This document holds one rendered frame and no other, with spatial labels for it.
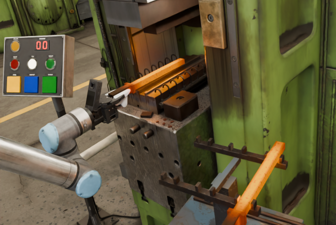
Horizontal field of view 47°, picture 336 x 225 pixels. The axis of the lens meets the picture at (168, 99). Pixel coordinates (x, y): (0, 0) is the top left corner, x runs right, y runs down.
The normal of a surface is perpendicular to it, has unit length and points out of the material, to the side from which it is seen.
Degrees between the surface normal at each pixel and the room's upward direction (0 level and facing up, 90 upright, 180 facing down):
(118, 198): 0
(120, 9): 90
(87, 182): 93
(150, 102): 90
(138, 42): 90
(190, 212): 0
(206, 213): 0
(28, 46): 60
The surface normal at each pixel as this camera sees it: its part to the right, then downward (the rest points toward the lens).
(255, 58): -0.67, 0.43
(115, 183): -0.14, -0.88
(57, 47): -0.33, -0.03
